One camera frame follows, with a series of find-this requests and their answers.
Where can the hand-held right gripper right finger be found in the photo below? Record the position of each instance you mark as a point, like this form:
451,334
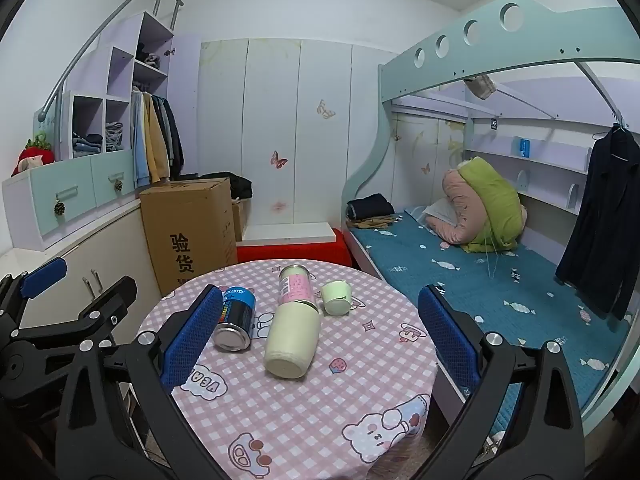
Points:
447,335

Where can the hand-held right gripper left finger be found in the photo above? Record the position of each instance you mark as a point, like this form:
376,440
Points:
192,335

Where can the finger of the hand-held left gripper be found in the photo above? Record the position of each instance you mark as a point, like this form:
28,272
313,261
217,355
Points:
45,276
112,297

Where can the light green cup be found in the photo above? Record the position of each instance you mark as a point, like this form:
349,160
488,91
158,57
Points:
336,297

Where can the white low cabinet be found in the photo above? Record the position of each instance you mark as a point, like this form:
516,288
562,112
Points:
60,270

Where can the blue metal can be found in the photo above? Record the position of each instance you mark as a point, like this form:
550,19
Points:
237,312

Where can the blue patterned mattress sheet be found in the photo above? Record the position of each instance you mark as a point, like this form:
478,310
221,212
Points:
450,270

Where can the mint drawer unit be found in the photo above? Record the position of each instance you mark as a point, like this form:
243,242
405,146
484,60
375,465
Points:
75,185

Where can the large cardboard box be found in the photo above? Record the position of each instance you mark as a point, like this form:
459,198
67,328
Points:
185,230

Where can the cream bottle with pink label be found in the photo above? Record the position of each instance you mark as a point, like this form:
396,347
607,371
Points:
292,340

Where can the round table pink checked cloth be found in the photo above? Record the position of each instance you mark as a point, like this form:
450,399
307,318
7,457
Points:
350,375

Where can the red strawberry plush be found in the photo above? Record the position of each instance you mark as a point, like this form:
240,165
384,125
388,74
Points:
35,155

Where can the white pillow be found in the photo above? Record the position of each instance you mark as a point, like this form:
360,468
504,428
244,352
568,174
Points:
440,212

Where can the small cardboard box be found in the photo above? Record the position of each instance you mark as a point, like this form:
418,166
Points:
240,220

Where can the red covered stool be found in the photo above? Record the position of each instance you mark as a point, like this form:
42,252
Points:
295,252

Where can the folded tan clothes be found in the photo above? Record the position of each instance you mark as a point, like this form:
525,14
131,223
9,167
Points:
372,224

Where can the folded jeans pile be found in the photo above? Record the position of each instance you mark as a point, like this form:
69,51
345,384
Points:
87,146

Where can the white board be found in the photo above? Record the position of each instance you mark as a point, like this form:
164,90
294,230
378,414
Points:
290,232

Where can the green and pink rolled quilt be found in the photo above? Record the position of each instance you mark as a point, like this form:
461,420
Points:
490,200

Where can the folded grey clothes pile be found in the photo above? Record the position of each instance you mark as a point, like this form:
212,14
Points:
114,137

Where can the black cloth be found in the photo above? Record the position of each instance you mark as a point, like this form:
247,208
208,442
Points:
237,185

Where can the row of hanging clothes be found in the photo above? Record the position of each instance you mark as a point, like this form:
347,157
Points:
157,135

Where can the dark hanging jacket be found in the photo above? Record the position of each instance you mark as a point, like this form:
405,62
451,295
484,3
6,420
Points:
605,210

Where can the white bedside shelf unit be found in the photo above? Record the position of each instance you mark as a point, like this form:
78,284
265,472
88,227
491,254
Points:
550,161

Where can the small blue box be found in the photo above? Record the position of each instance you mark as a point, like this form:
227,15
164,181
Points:
524,148

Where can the lilac stair shelf cabinet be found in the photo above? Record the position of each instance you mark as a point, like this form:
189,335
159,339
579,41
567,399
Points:
120,80

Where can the grey metal handrail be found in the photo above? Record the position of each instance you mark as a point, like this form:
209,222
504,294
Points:
75,65

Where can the white wardrobe with butterfly stickers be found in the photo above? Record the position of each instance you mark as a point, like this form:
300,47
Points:
300,135

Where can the dark folded clothes in cubby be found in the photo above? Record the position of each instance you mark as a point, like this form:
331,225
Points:
146,55

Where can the grey hanging bag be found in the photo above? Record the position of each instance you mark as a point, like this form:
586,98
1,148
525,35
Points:
481,86

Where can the mint bunk bed frame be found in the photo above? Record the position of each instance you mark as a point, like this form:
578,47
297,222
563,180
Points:
480,45

